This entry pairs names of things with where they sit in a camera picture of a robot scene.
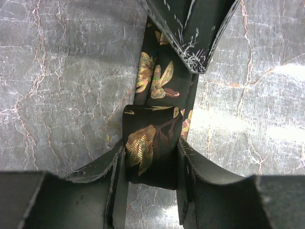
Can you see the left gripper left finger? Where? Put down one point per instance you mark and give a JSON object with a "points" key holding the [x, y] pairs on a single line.
{"points": [[91, 197]]}

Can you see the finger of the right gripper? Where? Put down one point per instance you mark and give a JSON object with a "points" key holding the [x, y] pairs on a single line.
{"points": [[192, 27]]}

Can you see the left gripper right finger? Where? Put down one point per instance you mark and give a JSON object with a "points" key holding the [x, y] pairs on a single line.
{"points": [[211, 197]]}

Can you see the dark floral necktie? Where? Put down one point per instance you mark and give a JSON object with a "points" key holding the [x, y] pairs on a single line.
{"points": [[160, 114]]}

